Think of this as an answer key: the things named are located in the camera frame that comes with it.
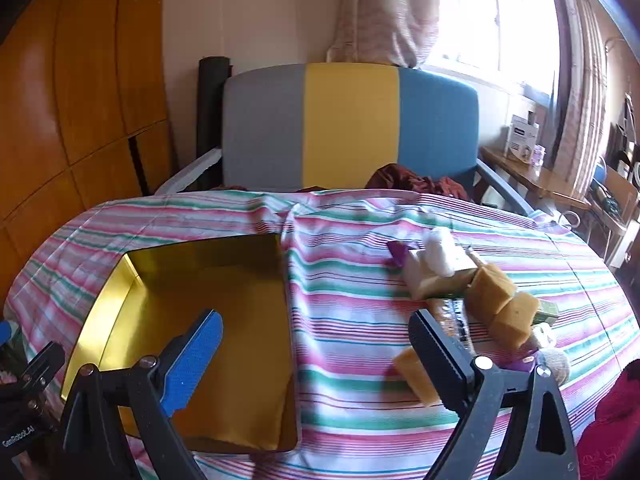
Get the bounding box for dark red cloth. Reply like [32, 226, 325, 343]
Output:
[365, 162, 473, 203]

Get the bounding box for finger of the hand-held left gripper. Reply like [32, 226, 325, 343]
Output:
[20, 341, 67, 403]

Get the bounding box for red fuzzy blanket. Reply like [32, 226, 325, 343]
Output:
[575, 357, 640, 480]

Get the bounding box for cardboard box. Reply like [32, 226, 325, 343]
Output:
[590, 165, 640, 241]

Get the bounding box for white gauze ball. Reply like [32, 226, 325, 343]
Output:
[537, 347, 571, 386]

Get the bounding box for pink patterned curtain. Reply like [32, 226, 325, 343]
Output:
[545, 0, 608, 196]

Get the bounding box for dark clear snack packet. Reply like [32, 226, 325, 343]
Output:
[427, 297, 476, 356]

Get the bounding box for green paper box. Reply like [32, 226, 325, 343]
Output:
[532, 300, 560, 326]

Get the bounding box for grey yellow blue chair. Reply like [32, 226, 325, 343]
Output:
[155, 62, 538, 216]

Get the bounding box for clear wrapped cake packet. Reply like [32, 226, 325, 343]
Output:
[402, 255, 473, 302]

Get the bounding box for white printed carton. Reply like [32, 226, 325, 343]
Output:
[505, 114, 541, 163]

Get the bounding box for golden tin box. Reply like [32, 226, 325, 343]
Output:
[60, 232, 302, 453]

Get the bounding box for window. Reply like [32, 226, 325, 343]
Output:
[425, 0, 561, 96]

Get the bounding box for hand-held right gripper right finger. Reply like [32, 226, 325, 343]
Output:
[407, 309, 581, 480]

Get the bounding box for white cable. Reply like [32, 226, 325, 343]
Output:
[557, 210, 588, 233]

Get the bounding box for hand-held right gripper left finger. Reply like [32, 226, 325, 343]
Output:
[60, 309, 225, 480]

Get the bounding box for wooden desk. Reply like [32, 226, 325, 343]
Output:
[477, 145, 593, 241]

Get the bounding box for striped bedsheet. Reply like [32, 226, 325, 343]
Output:
[4, 189, 640, 480]

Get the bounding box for beige patterned curtain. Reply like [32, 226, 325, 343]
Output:
[326, 0, 441, 68]

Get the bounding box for small white wrapped ball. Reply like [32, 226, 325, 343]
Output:
[530, 324, 557, 351]

